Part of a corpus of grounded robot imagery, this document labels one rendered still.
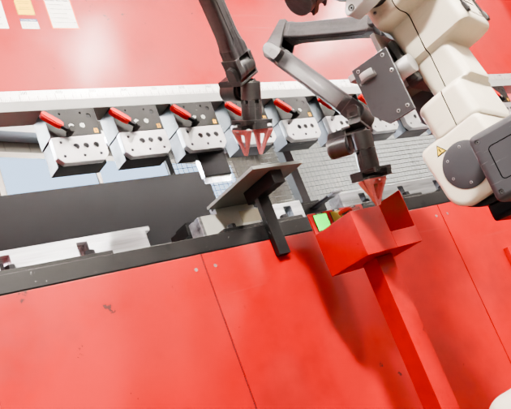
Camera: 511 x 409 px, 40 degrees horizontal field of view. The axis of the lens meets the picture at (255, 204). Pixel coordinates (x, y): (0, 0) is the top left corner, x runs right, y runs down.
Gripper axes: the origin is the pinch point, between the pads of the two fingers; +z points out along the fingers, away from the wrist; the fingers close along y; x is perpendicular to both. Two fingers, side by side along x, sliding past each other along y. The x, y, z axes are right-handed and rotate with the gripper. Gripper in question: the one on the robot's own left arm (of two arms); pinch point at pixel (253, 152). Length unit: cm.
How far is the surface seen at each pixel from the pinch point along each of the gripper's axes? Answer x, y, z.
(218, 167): -19.4, -1.6, 5.8
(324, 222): 20.3, -7.4, 19.1
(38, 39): -41, 43, -34
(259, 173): 7.8, 4.6, 5.0
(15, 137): -334, -57, 10
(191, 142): -20.5, 7.2, -2.7
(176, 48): -38.2, -1.3, -31.3
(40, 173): -327, -70, 36
